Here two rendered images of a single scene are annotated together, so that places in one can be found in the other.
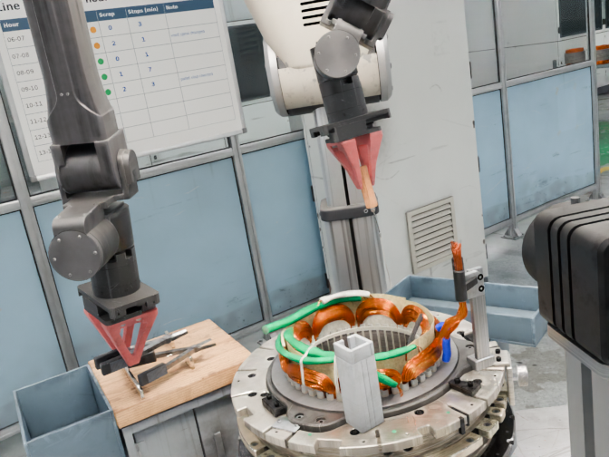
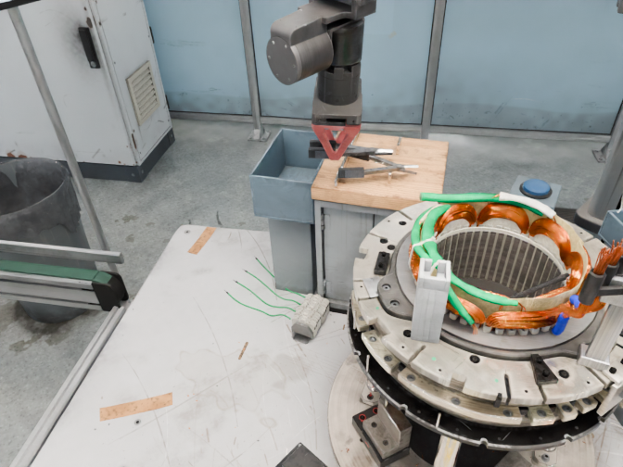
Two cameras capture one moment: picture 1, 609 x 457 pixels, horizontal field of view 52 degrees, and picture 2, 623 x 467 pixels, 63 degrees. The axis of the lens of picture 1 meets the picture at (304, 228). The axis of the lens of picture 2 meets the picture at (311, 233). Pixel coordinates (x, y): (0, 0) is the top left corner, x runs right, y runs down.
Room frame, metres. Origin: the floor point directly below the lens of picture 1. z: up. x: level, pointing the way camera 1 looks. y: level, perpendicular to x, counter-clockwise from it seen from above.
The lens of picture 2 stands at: (0.23, -0.18, 1.51)
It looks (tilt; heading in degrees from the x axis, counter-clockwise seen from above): 39 degrees down; 44
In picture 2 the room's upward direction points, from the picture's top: 3 degrees counter-clockwise
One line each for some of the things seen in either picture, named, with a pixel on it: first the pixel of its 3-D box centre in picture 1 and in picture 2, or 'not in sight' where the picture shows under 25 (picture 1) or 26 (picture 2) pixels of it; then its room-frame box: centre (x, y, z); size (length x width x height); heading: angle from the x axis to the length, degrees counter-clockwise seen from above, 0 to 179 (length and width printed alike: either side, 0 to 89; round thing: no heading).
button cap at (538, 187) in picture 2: not in sight; (536, 186); (0.97, 0.02, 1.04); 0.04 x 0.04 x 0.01
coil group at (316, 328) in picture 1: (333, 321); (503, 218); (0.75, -0.02, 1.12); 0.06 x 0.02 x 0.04; 116
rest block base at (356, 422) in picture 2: not in sight; (379, 435); (0.57, 0.02, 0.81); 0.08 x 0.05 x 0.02; 68
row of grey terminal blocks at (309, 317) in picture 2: not in sight; (311, 315); (0.68, 0.26, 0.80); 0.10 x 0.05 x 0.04; 15
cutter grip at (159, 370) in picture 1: (152, 374); (350, 172); (0.76, 0.23, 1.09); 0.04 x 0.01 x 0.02; 132
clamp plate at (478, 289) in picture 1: (473, 284); (620, 292); (0.62, -0.17, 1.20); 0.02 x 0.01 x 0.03; 108
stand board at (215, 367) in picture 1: (169, 366); (383, 169); (0.84, 0.23, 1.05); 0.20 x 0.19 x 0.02; 117
